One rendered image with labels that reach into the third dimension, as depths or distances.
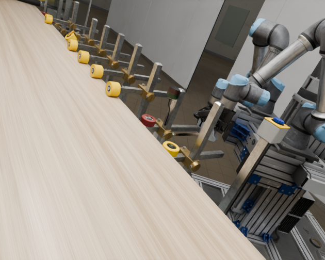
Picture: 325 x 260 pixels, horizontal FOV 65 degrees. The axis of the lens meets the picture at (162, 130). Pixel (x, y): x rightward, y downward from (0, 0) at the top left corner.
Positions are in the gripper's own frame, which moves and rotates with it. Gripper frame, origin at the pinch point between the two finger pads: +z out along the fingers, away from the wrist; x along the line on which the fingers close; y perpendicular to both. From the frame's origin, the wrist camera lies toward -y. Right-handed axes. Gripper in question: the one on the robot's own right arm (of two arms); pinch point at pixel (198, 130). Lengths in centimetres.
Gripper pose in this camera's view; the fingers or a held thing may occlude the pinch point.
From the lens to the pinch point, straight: 164.2
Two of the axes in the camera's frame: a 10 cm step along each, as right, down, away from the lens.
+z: -3.5, 8.4, 4.2
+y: 7.7, 0.0, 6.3
